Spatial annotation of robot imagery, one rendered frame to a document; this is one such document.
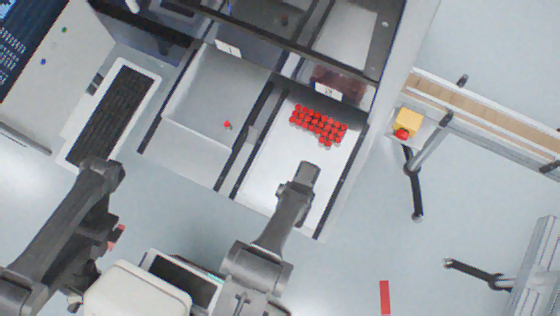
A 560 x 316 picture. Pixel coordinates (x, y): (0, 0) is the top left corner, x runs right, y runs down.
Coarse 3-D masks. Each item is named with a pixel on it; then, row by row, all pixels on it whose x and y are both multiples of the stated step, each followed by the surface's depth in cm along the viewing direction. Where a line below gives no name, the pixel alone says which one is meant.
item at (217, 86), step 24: (216, 48) 173; (192, 72) 171; (216, 72) 171; (240, 72) 170; (264, 72) 170; (192, 96) 169; (216, 96) 169; (240, 96) 168; (192, 120) 167; (216, 120) 166; (240, 120) 166
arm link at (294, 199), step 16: (288, 192) 112; (304, 192) 117; (288, 208) 104; (304, 208) 112; (272, 224) 96; (288, 224) 98; (256, 240) 88; (272, 240) 90; (272, 256) 86; (224, 272) 82; (288, 272) 83
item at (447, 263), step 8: (448, 264) 231; (456, 264) 228; (464, 264) 227; (464, 272) 226; (472, 272) 224; (480, 272) 222; (488, 280) 221; (496, 288) 219; (504, 288) 219; (512, 288) 219
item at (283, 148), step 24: (288, 120) 165; (264, 144) 162; (288, 144) 163; (312, 144) 163; (264, 168) 162; (288, 168) 161; (336, 168) 160; (240, 192) 159; (264, 192) 160; (312, 216) 157
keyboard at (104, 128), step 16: (128, 80) 178; (144, 80) 177; (112, 96) 176; (128, 96) 176; (144, 96) 178; (96, 112) 175; (112, 112) 175; (128, 112) 175; (96, 128) 175; (112, 128) 174; (80, 144) 173; (96, 144) 172; (112, 144) 173; (80, 160) 171
